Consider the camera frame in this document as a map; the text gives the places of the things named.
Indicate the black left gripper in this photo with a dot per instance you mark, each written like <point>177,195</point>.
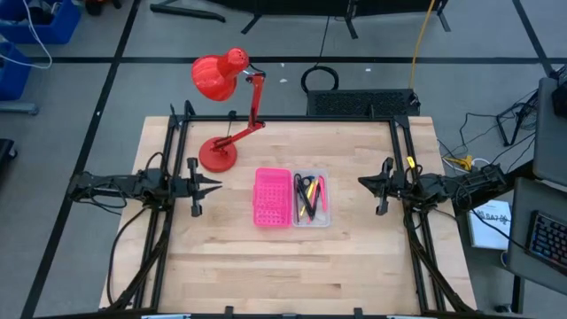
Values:
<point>195,188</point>

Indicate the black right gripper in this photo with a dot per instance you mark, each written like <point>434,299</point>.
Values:
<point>396,186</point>

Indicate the black Pilot gel pen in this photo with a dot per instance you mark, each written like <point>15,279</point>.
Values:
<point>317,191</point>

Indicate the yellow and pink highlighter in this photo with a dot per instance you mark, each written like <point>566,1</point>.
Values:
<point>311,188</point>

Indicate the black pen white lettering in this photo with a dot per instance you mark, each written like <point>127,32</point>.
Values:
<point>306,203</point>

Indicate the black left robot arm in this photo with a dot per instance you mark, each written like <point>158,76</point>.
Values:
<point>115,184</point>

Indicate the clear plastic supply box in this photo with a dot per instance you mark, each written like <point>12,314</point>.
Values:
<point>325,219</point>

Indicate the pink plastic box lid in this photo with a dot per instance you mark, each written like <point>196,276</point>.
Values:
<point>272,197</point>

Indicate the black vented computer case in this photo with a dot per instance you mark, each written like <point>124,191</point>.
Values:
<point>363,103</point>

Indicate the yellow power plug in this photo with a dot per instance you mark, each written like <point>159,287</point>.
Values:
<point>460,163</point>

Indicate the red desk lamp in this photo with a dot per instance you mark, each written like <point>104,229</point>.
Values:
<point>217,77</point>

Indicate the white booklet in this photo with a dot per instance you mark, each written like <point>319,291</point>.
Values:
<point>487,230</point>

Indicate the backlit black keyboard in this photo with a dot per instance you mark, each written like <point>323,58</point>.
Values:
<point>549,241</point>

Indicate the black room divider screen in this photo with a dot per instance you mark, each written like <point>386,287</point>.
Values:
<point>310,4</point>

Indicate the blue storage bin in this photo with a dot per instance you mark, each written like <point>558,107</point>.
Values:
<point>13,75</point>
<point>57,26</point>

